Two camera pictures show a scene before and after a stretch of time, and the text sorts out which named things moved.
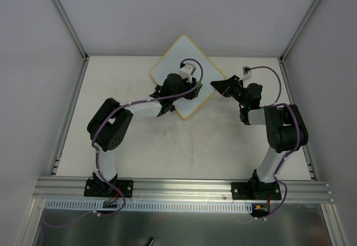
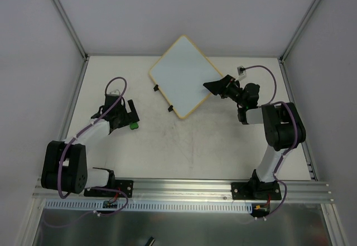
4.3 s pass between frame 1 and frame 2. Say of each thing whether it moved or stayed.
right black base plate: stayed
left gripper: moved
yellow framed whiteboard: stayed
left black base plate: stayed
